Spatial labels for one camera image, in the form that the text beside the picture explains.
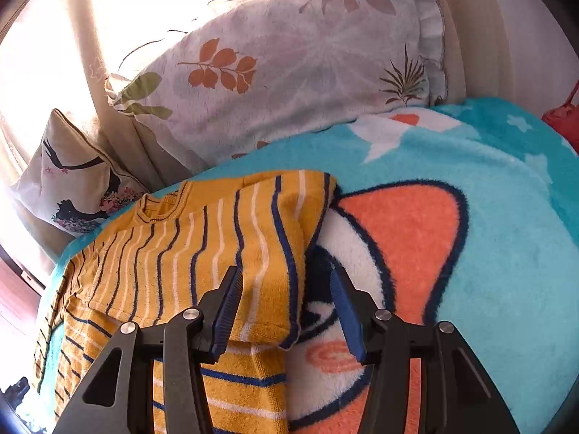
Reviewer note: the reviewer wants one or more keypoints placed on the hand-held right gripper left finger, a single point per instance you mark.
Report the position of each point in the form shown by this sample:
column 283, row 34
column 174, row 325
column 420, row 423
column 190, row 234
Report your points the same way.
column 227, row 313

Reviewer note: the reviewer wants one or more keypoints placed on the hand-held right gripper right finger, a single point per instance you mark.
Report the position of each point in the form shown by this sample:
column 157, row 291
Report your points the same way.
column 346, row 313

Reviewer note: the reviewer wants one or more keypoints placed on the yellow striped shirt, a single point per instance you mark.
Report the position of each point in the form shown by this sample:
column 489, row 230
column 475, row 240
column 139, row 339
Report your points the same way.
column 181, row 253

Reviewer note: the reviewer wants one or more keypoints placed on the printed fleece blanket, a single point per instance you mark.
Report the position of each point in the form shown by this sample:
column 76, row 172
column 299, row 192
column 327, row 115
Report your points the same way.
column 452, row 253

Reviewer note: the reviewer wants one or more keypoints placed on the small figure print cushion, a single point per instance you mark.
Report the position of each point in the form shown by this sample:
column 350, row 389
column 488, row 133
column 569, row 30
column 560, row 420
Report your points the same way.
column 77, row 181

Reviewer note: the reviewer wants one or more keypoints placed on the cream curtain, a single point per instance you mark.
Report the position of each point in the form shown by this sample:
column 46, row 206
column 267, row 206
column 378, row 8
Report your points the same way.
column 122, row 113

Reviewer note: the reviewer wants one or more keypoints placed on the leaf print pillow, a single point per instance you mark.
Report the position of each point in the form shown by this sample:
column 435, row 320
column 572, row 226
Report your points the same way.
column 289, row 63

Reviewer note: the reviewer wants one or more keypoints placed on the red object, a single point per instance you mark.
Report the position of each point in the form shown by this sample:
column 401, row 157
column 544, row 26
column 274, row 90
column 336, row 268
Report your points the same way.
column 563, row 115

